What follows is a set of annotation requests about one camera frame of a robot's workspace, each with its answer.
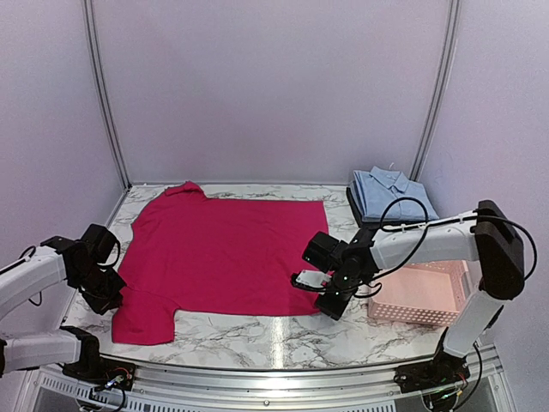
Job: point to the aluminium frame post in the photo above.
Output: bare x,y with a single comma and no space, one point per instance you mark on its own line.
93,43
440,86

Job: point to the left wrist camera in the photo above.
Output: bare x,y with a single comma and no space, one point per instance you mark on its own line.
100,243

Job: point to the right aluminium frame post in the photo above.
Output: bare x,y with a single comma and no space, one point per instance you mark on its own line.
440,86

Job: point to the pink plastic laundry basket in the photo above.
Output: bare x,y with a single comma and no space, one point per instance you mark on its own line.
429,294

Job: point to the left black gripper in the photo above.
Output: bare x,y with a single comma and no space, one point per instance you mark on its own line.
112,301

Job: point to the light blue shirt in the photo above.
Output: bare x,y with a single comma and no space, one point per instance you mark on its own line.
374,190

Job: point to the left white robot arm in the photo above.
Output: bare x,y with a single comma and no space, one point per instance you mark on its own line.
57,260

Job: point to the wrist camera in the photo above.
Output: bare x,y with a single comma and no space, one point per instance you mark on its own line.
100,243
310,280

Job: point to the left aluminium frame post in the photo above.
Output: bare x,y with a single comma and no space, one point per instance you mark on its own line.
93,43

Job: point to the aluminium table front rail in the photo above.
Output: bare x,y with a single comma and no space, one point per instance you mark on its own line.
164,387

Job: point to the magenta red garment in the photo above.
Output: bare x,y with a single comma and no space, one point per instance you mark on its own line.
194,253

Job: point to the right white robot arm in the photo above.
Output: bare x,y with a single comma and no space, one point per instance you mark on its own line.
483,238

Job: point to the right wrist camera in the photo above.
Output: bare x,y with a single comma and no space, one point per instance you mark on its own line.
310,280

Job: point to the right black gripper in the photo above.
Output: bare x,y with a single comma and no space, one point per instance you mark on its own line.
334,310

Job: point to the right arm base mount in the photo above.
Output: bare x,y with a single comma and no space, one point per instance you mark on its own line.
426,375

